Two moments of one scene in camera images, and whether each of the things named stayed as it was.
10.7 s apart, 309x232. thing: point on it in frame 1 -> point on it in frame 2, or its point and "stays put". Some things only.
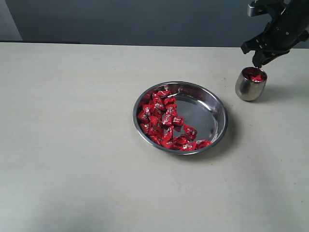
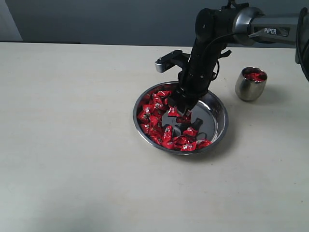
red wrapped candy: [147, 110] stays put
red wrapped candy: [158, 94] stays put
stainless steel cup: [250, 83] stays put
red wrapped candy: [181, 140] stays put
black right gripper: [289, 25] -> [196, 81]
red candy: [167, 120] -> [168, 135]
